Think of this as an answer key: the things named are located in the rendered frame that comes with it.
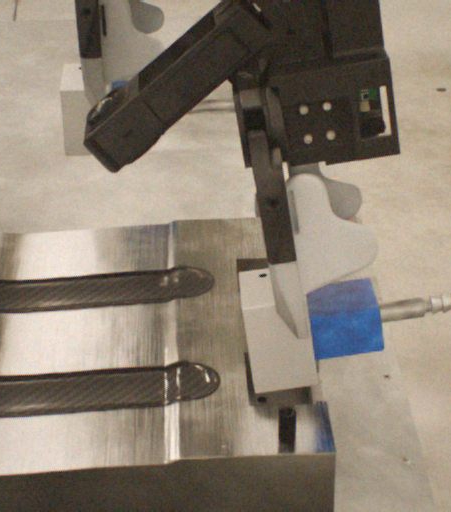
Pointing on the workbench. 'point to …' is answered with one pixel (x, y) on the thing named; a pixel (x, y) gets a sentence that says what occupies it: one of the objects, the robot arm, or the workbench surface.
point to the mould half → (9, 428)
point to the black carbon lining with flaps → (119, 295)
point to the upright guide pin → (286, 425)
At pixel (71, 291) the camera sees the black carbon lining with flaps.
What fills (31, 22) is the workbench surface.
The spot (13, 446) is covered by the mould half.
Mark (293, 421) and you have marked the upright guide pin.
